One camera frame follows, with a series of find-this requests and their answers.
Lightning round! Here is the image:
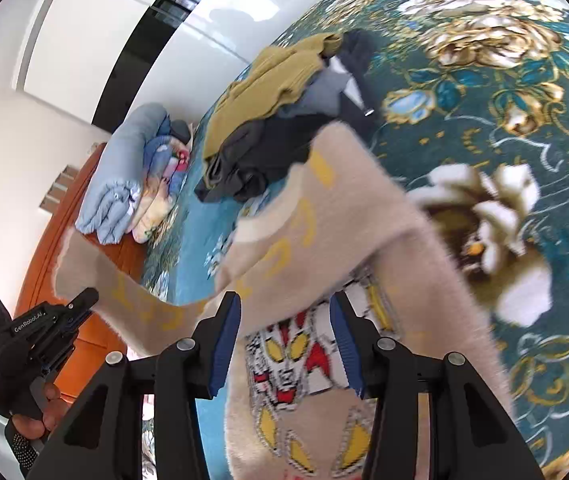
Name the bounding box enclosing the glossy black white wardrobe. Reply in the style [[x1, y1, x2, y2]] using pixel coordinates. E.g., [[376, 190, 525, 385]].
[[0, 0, 360, 136]]

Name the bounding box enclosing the person's left hand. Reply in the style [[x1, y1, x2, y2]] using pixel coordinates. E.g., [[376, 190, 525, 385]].
[[14, 380, 72, 443]]

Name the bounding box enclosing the dark zippered jacket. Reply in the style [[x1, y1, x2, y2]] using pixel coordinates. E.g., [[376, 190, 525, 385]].
[[194, 30, 380, 203]]

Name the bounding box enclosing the folded floral quilt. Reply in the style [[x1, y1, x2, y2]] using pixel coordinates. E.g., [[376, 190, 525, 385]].
[[132, 120, 192, 243]]

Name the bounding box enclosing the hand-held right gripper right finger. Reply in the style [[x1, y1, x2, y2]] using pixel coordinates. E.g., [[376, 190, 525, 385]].
[[329, 290, 545, 480]]

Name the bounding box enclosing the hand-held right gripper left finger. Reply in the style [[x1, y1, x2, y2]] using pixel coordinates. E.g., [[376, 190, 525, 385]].
[[27, 292, 242, 480]]

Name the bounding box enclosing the folded light blue quilt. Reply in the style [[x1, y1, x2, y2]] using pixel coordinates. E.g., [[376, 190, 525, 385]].
[[75, 102, 172, 246]]

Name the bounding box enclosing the wooden headboard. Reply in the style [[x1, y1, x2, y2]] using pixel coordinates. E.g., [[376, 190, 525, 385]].
[[14, 142, 150, 401]]

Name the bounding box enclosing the beige fuzzy printed sweater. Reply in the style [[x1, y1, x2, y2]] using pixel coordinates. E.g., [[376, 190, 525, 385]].
[[54, 120, 515, 480]]

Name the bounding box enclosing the grey garment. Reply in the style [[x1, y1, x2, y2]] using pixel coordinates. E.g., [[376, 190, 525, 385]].
[[277, 67, 360, 118]]

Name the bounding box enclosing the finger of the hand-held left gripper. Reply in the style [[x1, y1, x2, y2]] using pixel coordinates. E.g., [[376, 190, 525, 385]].
[[39, 287, 100, 367]]

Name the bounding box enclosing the mustard yellow knit sweater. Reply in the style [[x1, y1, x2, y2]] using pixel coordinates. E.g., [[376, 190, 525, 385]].
[[202, 32, 345, 188]]

